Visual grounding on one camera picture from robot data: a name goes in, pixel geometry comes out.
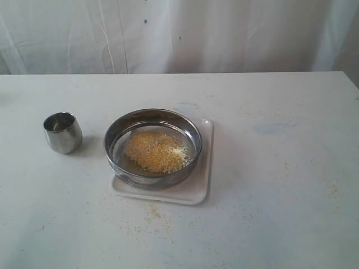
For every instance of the yellow and white grain mix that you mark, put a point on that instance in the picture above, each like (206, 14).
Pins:
(157, 152)

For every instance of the round steel mesh sieve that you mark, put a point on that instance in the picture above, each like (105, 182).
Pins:
(150, 120)

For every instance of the stainless steel cup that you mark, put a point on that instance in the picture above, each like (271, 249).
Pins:
(62, 132)

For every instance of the white square plastic tray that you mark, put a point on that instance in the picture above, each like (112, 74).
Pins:
(193, 190)

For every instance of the white backdrop curtain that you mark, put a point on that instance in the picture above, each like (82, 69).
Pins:
(178, 36)

